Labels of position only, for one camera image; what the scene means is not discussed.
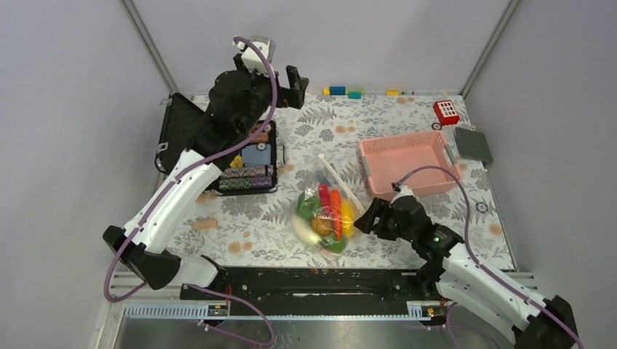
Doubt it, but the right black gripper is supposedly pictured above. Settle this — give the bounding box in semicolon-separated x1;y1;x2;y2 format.
353;196;416;243

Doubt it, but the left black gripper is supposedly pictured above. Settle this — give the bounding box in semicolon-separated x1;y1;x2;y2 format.
236;55;308;136

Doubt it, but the yellow pepper toy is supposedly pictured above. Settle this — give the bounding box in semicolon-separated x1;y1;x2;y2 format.
341;199;356;238

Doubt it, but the orange carrot toy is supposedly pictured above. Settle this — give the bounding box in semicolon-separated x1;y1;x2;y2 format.
329;189;343;241

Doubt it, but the clear zip top bag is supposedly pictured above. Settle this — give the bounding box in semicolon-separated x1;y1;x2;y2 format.
288;154;365;254

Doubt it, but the brown kiwi toy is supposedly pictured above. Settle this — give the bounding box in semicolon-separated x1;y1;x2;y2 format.
311;216;333;237

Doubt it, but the red chili toy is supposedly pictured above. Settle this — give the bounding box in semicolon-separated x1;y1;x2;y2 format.
318;183;330;208

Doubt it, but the white radish toy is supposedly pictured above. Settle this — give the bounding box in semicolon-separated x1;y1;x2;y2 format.
290;214;322;246

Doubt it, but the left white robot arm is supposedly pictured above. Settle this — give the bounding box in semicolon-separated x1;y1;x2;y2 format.
103;55;309;299

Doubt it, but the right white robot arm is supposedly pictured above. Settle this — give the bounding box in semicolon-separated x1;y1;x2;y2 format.
354;194;578;348

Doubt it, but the pink plastic basket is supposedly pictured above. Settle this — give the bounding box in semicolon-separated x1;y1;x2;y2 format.
359;131;462;200

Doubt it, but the black open case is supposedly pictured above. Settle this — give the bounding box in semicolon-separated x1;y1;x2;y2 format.
154;92;286;196

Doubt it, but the dark grey baseplate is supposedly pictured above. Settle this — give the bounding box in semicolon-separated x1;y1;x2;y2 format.
453;127;493;164

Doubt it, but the red grid block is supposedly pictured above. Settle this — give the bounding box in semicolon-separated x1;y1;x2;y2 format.
433;100;461;126

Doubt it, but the wooden block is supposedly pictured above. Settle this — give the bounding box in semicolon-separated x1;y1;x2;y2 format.
191;218;218;230

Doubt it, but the blue brick at wall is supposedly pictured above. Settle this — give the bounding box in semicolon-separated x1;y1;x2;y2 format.
328;86;346;96

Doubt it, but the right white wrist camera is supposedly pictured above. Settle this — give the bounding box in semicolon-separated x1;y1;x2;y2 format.
391;182;414;203

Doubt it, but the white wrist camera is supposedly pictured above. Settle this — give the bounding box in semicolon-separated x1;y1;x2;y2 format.
234;36;276;77
391;182;414;203

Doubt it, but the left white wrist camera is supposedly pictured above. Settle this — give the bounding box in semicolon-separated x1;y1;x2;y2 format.
234;36;276;77

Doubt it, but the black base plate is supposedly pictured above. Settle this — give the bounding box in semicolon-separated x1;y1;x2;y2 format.
180;267;442;316

